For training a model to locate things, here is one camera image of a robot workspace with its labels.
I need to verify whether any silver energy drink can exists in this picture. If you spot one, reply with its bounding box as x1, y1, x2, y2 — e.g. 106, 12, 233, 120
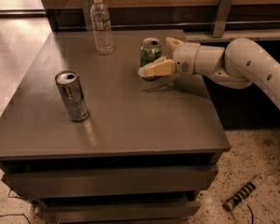
55, 70, 89, 122

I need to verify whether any lower grey drawer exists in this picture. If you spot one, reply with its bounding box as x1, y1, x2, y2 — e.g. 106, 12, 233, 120
37, 202, 200, 223

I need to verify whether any grey drawer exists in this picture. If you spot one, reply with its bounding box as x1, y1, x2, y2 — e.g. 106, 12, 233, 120
37, 202, 200, 223
3, 165, 217, 199

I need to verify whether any upper grey drawer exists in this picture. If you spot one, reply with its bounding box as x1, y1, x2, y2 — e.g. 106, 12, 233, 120
3, 165, 217, 199

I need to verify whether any black floor cable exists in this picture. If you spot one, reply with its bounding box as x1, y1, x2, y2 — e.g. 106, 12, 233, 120
0, 189, 34, 224

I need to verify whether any left metal wall bracket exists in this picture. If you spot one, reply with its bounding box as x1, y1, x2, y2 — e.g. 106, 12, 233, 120
80, 0, 93, 31

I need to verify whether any metal wall bracket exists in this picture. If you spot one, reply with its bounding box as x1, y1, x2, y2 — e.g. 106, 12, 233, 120
212, 0, 233, 38
80, 0, 93, 31

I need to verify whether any green soda can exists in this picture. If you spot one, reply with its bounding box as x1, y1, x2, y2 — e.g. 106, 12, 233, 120
140, 37, 162, 67

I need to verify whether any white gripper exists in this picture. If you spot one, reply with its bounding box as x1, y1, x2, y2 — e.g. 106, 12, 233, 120
138, 37, 201, 78

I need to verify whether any metal wall rail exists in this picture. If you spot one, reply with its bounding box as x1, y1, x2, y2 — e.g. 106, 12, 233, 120
57, 20, 280, 30

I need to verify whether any clear plastic water bottle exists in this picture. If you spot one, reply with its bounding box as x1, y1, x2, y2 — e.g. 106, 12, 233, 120
91, 0, 114, 55

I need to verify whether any grey drawer cabinet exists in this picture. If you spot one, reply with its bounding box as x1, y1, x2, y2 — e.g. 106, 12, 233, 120
0, 32, 230, 224

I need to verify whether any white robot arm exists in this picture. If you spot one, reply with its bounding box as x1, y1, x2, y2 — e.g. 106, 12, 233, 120
138, 37, 280, 110

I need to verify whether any right metal wall bracket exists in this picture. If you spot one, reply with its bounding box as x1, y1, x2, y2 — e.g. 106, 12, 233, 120
212, 0, 233, 38

